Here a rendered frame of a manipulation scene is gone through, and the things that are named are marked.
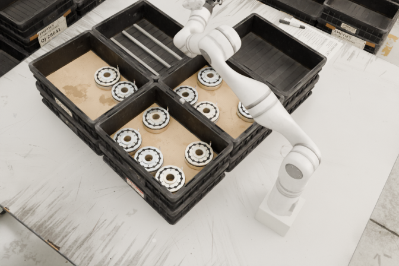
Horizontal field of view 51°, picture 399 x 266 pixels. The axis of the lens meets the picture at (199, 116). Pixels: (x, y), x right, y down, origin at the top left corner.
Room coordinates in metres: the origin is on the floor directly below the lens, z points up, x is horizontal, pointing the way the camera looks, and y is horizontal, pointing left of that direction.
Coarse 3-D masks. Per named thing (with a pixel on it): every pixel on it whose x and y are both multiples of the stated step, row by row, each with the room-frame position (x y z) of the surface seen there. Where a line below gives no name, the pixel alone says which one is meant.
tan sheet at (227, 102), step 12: (180, 84) 1.14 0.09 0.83; (192, 84) 1.14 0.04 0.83; (204, 96) 1.09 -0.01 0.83; (216, 96) 1.10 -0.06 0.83; (228, 96) 1.10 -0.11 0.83; (228, 108) 1.04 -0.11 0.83; (228, 120) 0.98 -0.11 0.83; (240, 120) 0.99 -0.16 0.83; (228, 132) 0.92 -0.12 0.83; (240, 132) 0.93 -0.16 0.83
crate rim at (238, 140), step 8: (184, 64) 1.16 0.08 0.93; (232, 64) 1.19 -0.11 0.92; (168, 72) 1.10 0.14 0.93; (248, 72) 1.15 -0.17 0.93; (160, 80) 1.06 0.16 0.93; (256, 80) 1.12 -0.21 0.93; (168, 88) 1.02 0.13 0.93; (272, 88) 1.08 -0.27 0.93; (176, 96) 0.99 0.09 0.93; (280, 96) 1.05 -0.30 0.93; (200, 112) 0.93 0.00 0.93; (208, 120) 0.90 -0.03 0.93; (216, 128) 0.87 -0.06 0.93; (248, 128) 0.88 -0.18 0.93; (240, 136) 0.84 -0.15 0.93
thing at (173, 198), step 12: (156, 84) 1.04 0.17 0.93; (120, 108) 0.91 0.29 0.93; (204, 120) 0.90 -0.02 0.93; (216, 132) 0.85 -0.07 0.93; (216, 156) 0.75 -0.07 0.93; (144, 168) 0.68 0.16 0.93; (204, 168) 0.70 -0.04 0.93; (156, 180) 0.64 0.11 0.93; (192, 180) 0.65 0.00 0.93; (168, 192) 0.60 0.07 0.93; (180, 192) 0.60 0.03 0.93
